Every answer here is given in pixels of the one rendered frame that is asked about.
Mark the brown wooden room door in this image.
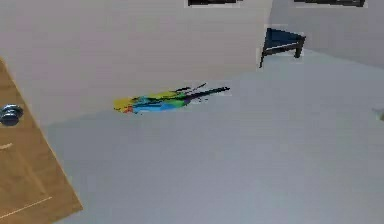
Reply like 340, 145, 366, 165
0, 57, 84, 224

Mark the black framed wall picture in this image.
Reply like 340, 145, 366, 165
293, 0, 366, 8
187, 0, 241, 7

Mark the multicoloured feather duster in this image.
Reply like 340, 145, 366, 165
113, 82, 231, 115

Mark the silver round door knob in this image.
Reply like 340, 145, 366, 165
0, 103, 25, 127

